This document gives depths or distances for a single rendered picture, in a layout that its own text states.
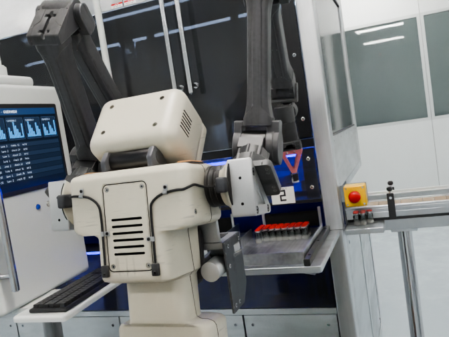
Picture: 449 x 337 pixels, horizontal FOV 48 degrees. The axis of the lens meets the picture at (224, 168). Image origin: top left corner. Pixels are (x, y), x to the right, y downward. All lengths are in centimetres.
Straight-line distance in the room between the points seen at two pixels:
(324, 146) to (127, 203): 93
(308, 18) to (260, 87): 72
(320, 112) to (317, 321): 75
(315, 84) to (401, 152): 466
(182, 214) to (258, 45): 41
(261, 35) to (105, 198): 47
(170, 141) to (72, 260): 115
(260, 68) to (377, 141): 530
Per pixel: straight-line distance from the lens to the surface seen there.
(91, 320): 232
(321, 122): 175
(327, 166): 176
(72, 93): 117
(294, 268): 144
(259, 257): 148
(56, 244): 199
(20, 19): 232
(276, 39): 132
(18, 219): 184
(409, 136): 635
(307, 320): 193
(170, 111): 103
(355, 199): 173
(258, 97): 109
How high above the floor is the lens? 129
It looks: 5 degrees down
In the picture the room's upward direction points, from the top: 9 degrees counter-clockwise
